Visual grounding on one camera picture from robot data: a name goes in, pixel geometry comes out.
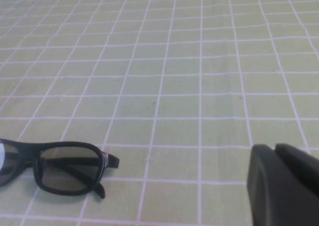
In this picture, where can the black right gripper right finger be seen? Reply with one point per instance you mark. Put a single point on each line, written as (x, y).
(301, 168)

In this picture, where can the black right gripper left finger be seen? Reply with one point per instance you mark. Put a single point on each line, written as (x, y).
(274, 198)

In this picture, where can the black framed glasses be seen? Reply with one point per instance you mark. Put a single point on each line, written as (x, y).
(37, 171)

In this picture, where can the green checkered tablecloth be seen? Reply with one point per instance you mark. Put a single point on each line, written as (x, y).
(174, 61)

